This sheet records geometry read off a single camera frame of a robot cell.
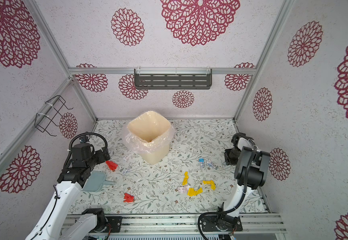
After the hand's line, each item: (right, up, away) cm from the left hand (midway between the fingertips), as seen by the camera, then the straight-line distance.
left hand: (99, 154), depth 79 cm
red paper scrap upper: (0, -9, +15) cm, 17 cm away
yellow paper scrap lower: (+50, -22, +4) cm, 54 cm away
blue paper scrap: (+63, -8, +17) cm, 65 cm away
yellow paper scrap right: (+61, -17, +6) cm, 64 cm away
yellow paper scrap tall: (+47, -15, +9) cm, 50 cm away
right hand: (+74, -5, +16) cm, 76 cm away
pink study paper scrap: (+45, -20, +4) cm, 50 cm away
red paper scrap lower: (+15, -24, +2) cm, 28 cm away
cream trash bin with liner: (+25, +11, +18) cm, 32 cm away
